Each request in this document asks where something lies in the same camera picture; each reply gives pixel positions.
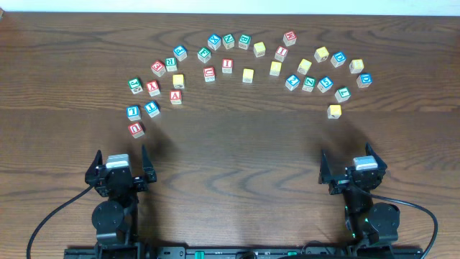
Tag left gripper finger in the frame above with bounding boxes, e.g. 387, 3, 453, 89
88, 150, 103, 176
142, 145, 155, 177

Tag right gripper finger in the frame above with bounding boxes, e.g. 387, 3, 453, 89
320, 150, 331, 176
365, 142, 387, 169

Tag yellow O block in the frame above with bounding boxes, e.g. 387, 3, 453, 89
297, 59, 312, 75

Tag yellow C block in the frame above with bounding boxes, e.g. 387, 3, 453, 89
270, 61, 282, 76

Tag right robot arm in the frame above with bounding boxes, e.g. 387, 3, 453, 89
318, 144, 400, 257

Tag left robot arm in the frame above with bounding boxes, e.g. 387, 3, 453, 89
85, 146, 157, 259

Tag red U block lower left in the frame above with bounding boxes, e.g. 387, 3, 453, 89
128, 122, 144, 138

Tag red u block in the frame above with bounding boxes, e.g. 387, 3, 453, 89
203, 67, 216, 82
128, 122, 144, 138

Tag blue L block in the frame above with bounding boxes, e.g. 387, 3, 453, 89
126, 106, 141, 121

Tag blue T block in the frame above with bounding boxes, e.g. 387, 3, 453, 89
144, 101, 160, 118

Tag yellow block lower right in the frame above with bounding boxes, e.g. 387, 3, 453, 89
327, 104, 342, 119

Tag red A block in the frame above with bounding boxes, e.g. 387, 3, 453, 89
170, 90, 183, 105

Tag red Y block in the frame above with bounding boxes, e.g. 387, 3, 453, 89
147, 81, 161, 96

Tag green J block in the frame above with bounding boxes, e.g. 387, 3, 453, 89
128, 78, 143, 94

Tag blue D block right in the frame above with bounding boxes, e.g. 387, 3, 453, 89
356, 73, 373, 88

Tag blue d block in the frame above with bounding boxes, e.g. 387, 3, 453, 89
356, 73, 373, 88
331, 51, 346, 68

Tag blue 5 block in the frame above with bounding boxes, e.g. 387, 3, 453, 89
317, 76, 334, 93

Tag yellow block left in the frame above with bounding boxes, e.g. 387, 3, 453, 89
172, 74, 185, 88

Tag green Z block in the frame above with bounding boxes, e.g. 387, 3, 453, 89
302, 76, 316, 92

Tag blue 2 block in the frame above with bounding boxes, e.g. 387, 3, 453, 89
285, 74, 300, 91

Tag red E block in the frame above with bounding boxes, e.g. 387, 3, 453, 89
151, 60, 166, 77

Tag yellow 8 block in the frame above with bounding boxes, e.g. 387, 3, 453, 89
349, 59, 364, 74

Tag green R block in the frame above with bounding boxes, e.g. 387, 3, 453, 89
165, 58, 178, 72

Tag red U block centre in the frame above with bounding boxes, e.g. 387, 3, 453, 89
203, 67, 216, 82

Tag blue D block upper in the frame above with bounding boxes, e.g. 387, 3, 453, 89
331, 51, 346, 68

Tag blue P block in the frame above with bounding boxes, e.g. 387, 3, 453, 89
173, 45, 188, 62

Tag yellow block upper right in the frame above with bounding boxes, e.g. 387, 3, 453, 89
314, 47, 329, 63

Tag green F block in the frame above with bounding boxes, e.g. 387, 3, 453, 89
197, 47, 211, 63

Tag yellow S block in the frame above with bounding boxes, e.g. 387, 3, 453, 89
242, 68, 254, 83

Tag red I block centre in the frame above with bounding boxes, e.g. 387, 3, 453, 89
222, 58, 234, 74

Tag red i block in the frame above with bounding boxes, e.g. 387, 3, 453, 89
275, 46, 288, 62
222, 58, 234, 74

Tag red I block right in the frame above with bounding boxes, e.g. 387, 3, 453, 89
275, 46, 288, 62

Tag red H block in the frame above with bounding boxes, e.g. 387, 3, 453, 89
282, 31, 297, 47

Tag blue X block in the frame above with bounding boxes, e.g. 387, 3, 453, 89
207, 34, 221, 50

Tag yellow block top centre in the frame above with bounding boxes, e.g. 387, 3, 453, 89
253, 42, 266, 58

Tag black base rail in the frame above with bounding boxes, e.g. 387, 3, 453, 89
63, 245, 423, 259

